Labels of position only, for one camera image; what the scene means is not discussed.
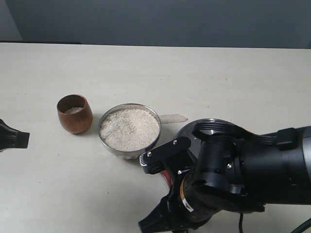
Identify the round steel plate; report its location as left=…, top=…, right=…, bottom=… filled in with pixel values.
left=176, top=118, right=241, bottom=156

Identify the brown wooden cup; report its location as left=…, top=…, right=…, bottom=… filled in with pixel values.
left=56, top=94, right=93, bottom=134

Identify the black round camera cable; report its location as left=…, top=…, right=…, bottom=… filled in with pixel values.
left=238, top=206, right=311, bottom=233

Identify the clear tape strip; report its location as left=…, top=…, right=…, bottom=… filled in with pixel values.
left=159, top=114, right=188, bottom=124

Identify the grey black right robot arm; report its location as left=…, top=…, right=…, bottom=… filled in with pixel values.
left=139, top=122, right=311, bottom=233

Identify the black flat ribbon cable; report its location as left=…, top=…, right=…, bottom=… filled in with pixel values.
left=191, top=123, right=297, bottom=151

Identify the steel bowl of rice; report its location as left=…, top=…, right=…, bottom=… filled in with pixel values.
left=98, top=103, right=161, bottom=159

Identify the red wooden spoon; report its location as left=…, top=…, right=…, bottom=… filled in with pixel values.
left=160, top=170, right=173, bottom=188

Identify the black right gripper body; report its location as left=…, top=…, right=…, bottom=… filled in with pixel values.
left=171, top=126, right=264, bottom=225

